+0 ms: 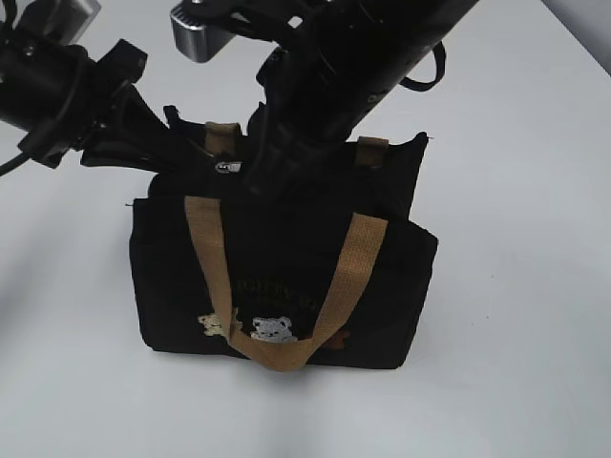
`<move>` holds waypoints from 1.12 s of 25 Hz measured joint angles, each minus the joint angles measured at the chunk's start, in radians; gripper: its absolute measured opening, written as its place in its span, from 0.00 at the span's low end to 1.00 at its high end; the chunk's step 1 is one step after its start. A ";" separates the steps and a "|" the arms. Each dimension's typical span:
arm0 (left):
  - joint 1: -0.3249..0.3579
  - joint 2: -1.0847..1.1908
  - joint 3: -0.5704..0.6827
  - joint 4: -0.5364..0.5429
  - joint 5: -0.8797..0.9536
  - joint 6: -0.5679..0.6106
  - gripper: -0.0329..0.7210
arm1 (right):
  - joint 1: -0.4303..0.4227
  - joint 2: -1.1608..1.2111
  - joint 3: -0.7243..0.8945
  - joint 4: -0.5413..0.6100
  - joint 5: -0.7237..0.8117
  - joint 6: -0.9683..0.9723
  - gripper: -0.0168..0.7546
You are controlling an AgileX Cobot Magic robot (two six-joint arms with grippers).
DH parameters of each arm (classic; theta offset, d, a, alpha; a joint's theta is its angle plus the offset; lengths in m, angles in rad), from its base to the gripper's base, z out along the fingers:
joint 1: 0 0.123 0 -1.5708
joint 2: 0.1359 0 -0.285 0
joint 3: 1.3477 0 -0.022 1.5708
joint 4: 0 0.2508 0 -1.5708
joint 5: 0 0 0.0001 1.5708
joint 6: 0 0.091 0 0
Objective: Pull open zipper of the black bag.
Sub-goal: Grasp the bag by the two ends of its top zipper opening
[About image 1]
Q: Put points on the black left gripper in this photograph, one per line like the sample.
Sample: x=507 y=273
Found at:
x=66 y=91

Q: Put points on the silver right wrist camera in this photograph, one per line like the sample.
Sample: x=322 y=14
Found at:
x=201 y=29

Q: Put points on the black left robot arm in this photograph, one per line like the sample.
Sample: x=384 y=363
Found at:
x=19 y=43

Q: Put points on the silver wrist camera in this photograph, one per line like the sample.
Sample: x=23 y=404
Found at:
x=81 y=13
x=201 y=29

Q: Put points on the black canvas tote bag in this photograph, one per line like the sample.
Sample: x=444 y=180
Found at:
x=335 y=274

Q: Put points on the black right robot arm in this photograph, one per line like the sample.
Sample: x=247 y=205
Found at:
x=387 y=39

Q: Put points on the silver zipper pull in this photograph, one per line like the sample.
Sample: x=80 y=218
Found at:
x=228 y=167

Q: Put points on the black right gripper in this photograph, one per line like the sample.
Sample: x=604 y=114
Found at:
x=308 y=110

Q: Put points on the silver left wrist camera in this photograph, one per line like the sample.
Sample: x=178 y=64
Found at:
x=81 y=13

